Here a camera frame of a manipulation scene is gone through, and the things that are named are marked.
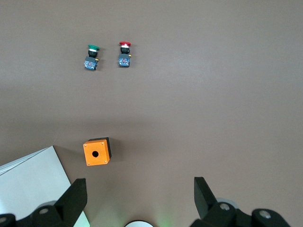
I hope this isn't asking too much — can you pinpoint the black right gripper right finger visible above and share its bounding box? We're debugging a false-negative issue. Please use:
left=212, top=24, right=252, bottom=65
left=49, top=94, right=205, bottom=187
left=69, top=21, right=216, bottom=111
left=190, top=176, right=292, bottom=227

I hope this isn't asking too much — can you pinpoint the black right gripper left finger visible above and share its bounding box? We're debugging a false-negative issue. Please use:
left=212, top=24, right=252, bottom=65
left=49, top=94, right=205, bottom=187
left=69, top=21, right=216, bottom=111
left=0, top=178, right=88, bottom=227

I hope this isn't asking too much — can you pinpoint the white drawer cabinet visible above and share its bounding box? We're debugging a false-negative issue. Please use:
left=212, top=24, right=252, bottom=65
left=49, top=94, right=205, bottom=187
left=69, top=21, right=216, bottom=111
left=0, top=145, right=90, bottom=227

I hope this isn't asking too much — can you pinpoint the orange push button box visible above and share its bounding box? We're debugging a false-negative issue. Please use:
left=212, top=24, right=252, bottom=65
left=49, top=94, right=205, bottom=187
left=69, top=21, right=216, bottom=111
left=82, top=137, right=113, bottom=167

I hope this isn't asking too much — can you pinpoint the green mushroom push button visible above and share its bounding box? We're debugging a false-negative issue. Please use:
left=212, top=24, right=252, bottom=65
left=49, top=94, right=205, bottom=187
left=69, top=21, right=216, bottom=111
left=83, top=44, right=101, bottom=71

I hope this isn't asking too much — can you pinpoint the red mushroom push button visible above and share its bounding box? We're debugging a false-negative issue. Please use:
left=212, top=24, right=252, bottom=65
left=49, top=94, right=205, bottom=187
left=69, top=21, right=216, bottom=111
left=117, top=41, right=132, bottom=68

